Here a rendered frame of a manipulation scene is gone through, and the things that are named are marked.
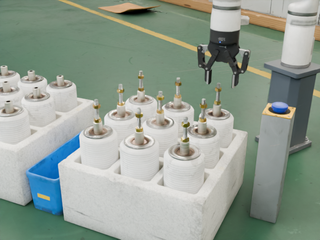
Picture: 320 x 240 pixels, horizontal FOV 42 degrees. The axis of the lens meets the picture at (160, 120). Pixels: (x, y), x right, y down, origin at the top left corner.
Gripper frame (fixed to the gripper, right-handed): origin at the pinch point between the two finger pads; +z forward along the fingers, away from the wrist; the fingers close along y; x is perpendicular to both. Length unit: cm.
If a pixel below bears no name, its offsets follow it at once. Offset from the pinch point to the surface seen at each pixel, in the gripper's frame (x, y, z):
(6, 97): -14, -63, 11
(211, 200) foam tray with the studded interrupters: -25.6, 6.7, 19.8
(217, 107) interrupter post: -1.1, -0.3, 7.5
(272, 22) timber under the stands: 225, -25, 32
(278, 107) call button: -6.5, 16.4, 2.2
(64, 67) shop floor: 79, -112, 36
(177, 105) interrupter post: -0.9, -12.0, 8.9
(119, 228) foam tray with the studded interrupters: -31.3, -14.8, 31.2
